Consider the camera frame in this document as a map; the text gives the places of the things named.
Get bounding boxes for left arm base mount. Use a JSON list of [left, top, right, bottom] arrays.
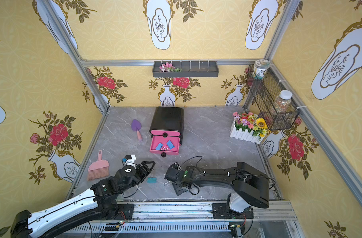
[[106, 203, 134, 220]]

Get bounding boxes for jar with patterned lid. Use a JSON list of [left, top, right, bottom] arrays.
[[252, 59, 271, 80]]

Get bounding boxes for clear jar white lid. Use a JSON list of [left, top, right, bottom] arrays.
[[271, 90, 293, 115]]

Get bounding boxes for black wire basket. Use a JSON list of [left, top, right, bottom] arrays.
[[243, 68, 300, 131]]

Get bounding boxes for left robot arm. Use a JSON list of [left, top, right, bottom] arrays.
[[11, 161, 155, 238]]

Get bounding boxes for teal binder clip left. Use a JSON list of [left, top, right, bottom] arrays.
[[147, 175, 157, 183]]

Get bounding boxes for pink hand broom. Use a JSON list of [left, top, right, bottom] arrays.
[[87, 150, 110, 181]]

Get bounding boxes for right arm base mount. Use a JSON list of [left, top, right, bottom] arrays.
[[211, 203, 253, 220]]

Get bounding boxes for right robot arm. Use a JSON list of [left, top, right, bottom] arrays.
[[165, 162, 270, 209]]

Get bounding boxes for small pink flowers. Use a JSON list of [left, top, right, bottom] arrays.
[[159, 62, 181, 72]]

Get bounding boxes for grey wall shelf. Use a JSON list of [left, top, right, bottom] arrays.
[[152, 60, 219, 78]]

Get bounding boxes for purple pink toy shovel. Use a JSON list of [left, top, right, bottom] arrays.
[[131, 119, 142, 141]]

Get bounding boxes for black drawer cabinet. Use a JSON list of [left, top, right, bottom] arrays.
[[149, 107, 185, 145]]

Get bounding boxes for blue binder clip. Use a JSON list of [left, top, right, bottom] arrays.
[[155, 143, 167, 151], [167, 140, 175, 150]]

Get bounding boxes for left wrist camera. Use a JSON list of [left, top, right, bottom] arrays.
[[122, 154, 136, 168]]

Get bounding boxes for flower planter white fence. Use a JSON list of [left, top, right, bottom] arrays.
[[230, 112, 271, 144]]

